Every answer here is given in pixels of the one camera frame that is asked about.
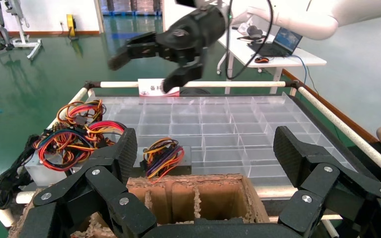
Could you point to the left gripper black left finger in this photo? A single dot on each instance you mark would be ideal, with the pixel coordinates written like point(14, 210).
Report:
point(111, 184)

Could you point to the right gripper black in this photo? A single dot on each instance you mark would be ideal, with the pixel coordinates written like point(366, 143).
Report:
point(190, 36)

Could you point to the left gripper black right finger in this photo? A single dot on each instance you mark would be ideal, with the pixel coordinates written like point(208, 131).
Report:
point(328, 187)

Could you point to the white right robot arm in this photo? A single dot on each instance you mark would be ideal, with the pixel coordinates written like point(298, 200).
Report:
point(308, 19)

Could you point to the white sign card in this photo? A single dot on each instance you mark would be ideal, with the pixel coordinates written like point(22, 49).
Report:
point(147, 88)

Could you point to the blue pallet stack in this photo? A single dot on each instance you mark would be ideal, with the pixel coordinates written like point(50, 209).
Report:
point(128, 8)

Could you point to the brown cardboard divider box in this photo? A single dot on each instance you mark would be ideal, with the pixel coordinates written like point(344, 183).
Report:
point(184, 200)

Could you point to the white desk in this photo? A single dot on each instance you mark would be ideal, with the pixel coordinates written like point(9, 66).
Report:
point(239, 49)

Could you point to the clear acrylic divider tray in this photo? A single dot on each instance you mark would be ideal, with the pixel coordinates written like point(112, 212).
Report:
point(216, 128)

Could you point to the yellow floor device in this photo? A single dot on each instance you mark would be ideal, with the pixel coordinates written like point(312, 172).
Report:
point(70, 24)

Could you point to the orange computer mouse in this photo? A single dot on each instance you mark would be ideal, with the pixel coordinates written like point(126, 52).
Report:
point(261, 59)

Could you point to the black laptop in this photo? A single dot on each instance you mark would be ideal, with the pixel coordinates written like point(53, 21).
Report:
point(287, 39)

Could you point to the white wheeled stand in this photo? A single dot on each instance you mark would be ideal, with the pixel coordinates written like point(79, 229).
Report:
point(21, 36)

